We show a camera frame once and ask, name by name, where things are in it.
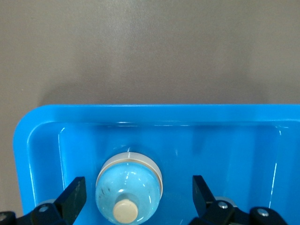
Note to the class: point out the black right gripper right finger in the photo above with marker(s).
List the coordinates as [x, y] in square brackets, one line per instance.
[202, 199]

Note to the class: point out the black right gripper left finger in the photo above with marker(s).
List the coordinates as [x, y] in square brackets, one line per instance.
[70, 199]

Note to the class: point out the light blue desk bell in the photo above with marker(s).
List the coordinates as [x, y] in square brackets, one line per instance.
[129, 182]

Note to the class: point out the blue plastic tray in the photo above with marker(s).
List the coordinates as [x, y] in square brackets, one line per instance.
[211, 152]

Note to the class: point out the brown table mat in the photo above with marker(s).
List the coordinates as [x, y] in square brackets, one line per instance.
[150, 47]

